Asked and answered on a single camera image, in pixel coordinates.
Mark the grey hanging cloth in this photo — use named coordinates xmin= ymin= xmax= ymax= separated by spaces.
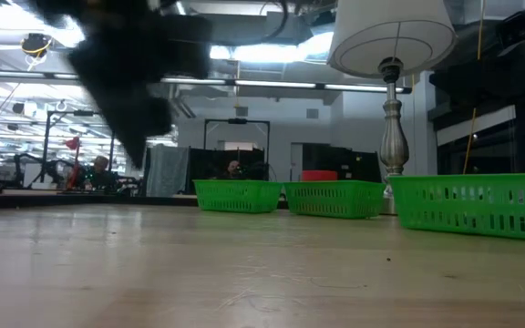
xmin=146 ymin=144 xmax=190 ymax=198

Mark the hanging yellow cable reel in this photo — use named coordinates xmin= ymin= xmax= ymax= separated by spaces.
xmin=19 ymin=32 xmax=55 ymax=72

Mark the red clamp object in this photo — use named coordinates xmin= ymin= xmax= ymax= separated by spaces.
xmin=65 ymin=136 xmax=83 ymax=190

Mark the green plastic basket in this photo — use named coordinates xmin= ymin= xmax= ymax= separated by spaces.
xmin=388 ymin=172 xmax=525 ymax=242
xmin=192 ymin=179 xmax=284 ymax=214
xmin=283 ymin=180 xmax=386 ymax=220

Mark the black aluminium table frame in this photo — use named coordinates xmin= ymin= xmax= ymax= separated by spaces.
xmin=0 ymin=190 xmax=199 ymax=210

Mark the ceiling strip light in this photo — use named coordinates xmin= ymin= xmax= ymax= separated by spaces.
xmin=160 ymin=76 xmax=413 ymax=95

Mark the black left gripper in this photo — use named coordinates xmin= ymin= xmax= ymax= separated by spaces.
xmin=34 ymin=0 xmax=212 ymax=169

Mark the hanging yellow cable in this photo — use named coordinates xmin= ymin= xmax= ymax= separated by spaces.
xmin=461 ymin=0 xmax=486 ymax=175

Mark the person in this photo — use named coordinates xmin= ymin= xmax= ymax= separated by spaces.
xmin=82 ymin=155 xmax=118 ymax=190
xmin=221 ymin=159 xmax=245 ymax=181

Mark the white shade silver table lamp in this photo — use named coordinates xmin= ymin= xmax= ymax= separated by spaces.
xmin=327 ymin=0 xmax=458 ymax=215

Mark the black stand frame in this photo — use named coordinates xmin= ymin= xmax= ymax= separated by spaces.
xmin=41 ymin=110 xmax=118 ymax=183
xmin=203 ymin=118 xmax=272 ymax=151

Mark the black partition panel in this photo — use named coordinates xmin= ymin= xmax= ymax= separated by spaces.
xmin=188 ymin=144 xmax=382 ymax=183

